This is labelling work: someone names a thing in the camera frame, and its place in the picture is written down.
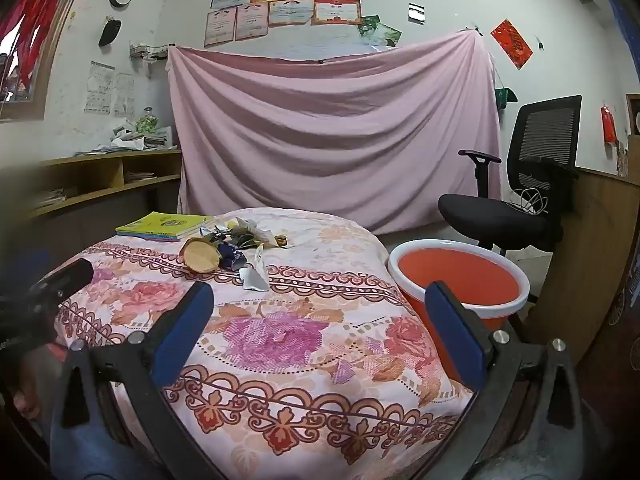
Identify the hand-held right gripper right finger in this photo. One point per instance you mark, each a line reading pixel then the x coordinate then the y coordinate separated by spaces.
pixel 455 335

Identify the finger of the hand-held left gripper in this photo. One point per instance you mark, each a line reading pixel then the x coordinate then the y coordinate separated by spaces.
pixel 67 276

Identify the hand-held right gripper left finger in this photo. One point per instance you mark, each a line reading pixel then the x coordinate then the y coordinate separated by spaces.
pixel 185 330

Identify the red bucket with white rim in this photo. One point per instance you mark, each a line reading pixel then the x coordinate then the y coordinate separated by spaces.
pixel 460 275

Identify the tan paper cup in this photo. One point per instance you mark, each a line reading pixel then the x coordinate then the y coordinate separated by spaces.
pixel 200 256

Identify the silver wrapper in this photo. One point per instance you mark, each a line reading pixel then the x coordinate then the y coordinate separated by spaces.
pixel 254 280

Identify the dark blue wrapper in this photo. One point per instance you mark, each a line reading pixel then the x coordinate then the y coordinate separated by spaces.
pixel 231 255

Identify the white printed wrapper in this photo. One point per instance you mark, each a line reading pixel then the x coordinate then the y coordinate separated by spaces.
pixel 260 257

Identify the heap of wrappers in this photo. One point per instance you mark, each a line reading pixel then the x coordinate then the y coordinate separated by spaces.
pixel 240 232

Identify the small brown round item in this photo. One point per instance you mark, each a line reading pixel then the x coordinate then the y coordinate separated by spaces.
pixel 282 241

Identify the person's left hand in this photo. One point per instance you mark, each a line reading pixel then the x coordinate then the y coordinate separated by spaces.
pixel 30 395

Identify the stack of shelf papers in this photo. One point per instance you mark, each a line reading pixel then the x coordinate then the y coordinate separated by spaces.
pixel 140 177
pixel 55 198

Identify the wooden desk with shelves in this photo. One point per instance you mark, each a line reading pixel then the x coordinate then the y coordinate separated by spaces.
pixel 100 175

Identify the yellow book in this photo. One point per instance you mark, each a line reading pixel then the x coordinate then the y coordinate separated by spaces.
pixel 165 222

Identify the floral printed blanket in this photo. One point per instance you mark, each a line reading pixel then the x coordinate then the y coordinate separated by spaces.
pixel 300 310

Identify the pile of papers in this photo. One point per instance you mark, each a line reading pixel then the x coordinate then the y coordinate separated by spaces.
pixel 125 142

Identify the wooden panel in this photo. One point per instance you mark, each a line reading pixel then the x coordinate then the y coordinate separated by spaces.
pixel 590 260

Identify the glass jar with candies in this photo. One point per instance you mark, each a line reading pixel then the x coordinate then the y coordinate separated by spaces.
pixel 147 122

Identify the black office chair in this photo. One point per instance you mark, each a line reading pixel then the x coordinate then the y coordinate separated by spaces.
pixel 545 135

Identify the pink hanging sheet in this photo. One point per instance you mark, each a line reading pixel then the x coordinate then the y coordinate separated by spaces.
pixel 325 135

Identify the green hanging holder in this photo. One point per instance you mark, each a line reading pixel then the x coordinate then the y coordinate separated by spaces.
pixel 506 97

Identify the black hanging cap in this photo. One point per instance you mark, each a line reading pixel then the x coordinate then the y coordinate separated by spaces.
pixel 109 32

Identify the red hanging charm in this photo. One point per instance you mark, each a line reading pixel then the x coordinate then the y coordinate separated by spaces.
pixel 608 125

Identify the red curtain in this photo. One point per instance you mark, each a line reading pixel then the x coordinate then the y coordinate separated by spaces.
pixel 35 15

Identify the blue printed cloth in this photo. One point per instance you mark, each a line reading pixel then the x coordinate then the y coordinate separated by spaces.
pixel 625 0

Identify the wall calendar sheet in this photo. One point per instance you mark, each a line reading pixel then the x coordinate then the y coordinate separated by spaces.
pixel 124 94
pixel 99 87

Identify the wooden window frame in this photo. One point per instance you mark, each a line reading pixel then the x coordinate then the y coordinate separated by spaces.
pixel 50 60

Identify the brown wooden door frame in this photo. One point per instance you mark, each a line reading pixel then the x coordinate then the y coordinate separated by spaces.
pixel 632 115

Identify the red paper wall decoration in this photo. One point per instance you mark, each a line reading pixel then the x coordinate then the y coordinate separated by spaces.
pixel 511 44

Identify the green wall photo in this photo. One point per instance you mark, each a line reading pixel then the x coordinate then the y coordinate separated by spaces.
pixel 367 25
pixel 389 35

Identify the small black-and-white wall picture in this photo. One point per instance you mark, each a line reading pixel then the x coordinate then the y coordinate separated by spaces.
pixel 416 13

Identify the group of wall certificates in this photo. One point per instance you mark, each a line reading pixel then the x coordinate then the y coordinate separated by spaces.
pixel 295 5

